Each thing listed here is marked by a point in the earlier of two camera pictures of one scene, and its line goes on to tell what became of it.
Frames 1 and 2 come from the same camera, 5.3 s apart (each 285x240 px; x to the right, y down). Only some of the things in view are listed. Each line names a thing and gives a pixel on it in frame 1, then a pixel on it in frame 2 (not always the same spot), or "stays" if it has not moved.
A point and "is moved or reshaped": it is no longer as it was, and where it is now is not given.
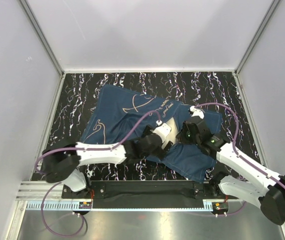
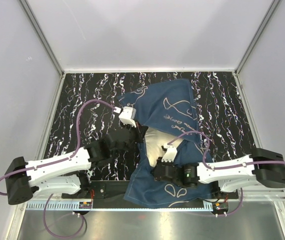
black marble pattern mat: [219, 92] stays
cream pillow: [171, 136] is moved or reshaped
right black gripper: [180, 136] → [159, 162]
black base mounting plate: [177, 194] stays
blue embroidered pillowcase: [110, 110] → [168, 106]
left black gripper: [160, 153] → [139, 131]
